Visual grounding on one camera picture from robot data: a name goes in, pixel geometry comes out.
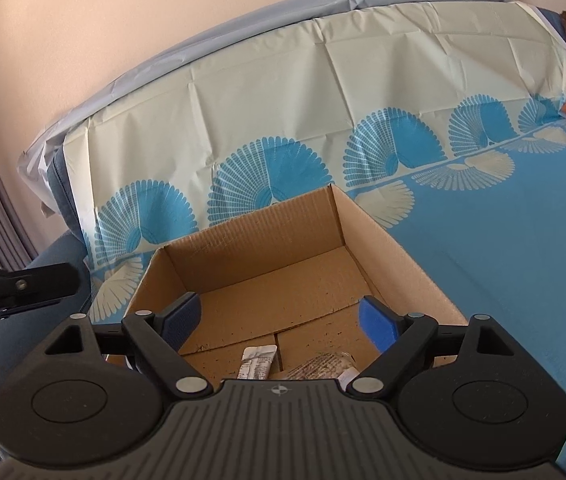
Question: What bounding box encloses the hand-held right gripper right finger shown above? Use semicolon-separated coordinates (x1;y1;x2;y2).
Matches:
347;296;529;403

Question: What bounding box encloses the white snack packet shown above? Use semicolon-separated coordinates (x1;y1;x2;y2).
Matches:
237;346;278;382

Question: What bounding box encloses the clear bag of brown snacks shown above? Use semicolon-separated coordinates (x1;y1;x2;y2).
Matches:
283;351;360;387

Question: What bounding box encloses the blue fan-printed cloth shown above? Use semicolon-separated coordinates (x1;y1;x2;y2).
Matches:
63;0;566;476

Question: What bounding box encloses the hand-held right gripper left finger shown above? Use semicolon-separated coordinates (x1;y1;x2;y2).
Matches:
38;292;214;402

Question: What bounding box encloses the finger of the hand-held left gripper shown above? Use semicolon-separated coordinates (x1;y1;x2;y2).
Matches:
0;261;88;330

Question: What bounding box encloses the brown cardboard box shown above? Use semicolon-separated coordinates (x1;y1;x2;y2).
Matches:
124;183;469;386

